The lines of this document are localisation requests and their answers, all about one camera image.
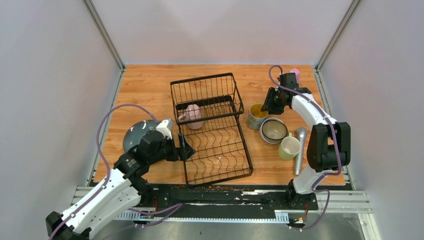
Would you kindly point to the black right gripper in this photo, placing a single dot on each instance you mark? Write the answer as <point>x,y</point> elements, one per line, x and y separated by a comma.
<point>268,105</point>

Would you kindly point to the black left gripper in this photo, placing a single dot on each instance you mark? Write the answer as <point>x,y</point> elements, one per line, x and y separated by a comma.
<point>183,153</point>

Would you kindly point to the blue butterfly mug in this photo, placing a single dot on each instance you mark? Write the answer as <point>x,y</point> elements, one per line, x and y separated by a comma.
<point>256,116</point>

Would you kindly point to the pink ceramic mug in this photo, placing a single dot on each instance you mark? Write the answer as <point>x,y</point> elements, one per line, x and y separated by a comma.
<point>192,112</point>

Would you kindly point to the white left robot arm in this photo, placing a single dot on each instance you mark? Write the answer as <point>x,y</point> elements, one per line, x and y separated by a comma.
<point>121,189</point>

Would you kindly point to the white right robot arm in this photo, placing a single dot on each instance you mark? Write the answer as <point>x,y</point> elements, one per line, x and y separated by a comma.
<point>329,146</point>

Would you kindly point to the patterned ceramic bowl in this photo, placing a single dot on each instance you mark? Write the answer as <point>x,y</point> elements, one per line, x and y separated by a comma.
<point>273,131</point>

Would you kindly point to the silver microphone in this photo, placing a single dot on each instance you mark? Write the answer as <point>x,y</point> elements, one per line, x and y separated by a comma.
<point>301,135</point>

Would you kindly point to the pink metronome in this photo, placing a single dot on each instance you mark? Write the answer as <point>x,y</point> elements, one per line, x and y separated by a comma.
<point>297,74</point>

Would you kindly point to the light green mug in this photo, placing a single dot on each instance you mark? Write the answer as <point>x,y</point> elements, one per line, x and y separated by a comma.
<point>288,147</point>

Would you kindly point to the blue-grey ceramic plate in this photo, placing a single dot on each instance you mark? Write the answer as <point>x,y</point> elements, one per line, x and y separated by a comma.
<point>134,134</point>

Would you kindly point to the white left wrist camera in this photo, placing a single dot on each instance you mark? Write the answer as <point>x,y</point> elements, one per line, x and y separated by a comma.
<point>165,128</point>

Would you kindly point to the black wire dish rack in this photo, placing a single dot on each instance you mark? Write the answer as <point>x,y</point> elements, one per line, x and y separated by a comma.
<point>221,149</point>

